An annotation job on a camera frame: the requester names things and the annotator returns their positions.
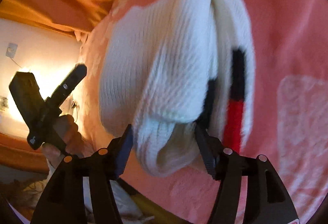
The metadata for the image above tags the white red black knit sweater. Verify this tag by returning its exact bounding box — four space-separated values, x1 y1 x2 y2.
99 0 255 176

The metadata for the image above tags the person's left hand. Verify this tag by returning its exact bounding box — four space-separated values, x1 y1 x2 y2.
42 114 84 168

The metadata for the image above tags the pink blanket with white bows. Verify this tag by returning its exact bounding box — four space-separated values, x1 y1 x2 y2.
78 0 327 223

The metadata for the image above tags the black camera box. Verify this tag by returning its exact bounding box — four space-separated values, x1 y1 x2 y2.
9 71 44 129

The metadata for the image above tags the white wall socket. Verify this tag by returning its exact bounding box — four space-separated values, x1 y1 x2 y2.
6 43 18 58

